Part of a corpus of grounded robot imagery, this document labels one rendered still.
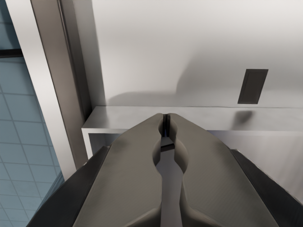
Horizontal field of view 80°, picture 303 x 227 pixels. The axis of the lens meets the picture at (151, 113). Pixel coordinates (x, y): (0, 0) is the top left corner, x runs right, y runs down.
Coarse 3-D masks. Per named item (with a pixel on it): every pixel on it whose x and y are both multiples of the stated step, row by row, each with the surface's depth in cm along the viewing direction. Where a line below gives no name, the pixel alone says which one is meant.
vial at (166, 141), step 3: (165, 135) 15; (162, 138) 15; (165, 138) 15; (168, 138) 15; (162, 141) 15; (165, 141) 15; (168, 141) 15; (171, 141) 15; (162, 144) 15; (165, 144) 15; (168, 144) 15; (171, 144) 15; (162, 147) 15
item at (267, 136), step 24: (96, 120) 14; (120, 120) 14; (192, 120) 14; (216, 120) 14; (240, 120) 14; (264, 120) 14; (288, 120) 14; (96, 144) 15; (240, 144) 17; (264, 144) 17; (288, 144) 17; (168, 168) 19; (264, 168) 19; (288, 168) 19; (168, 192) 21; (168, 216) 23
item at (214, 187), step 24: (168, 120) 11; (192, 144) 9; (216, 144) 9; (192, 168) 7; (216, 168) 7; (240, 168) 7; (192, 192) 6; (216, 192) 6; (240, 192) 6; (192, 216) 6; (216, 216) 6; (240, 216) 6; (264, 216) 6
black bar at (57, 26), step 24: (48, 0) 10; (72, 0) 12; (48, 24) 11; (72, 24) 12; (48, 48) 12; (72, 48) 12; (72, 72) 12; (72, 96) 13; (72, 120) 14; (72, 144) 15
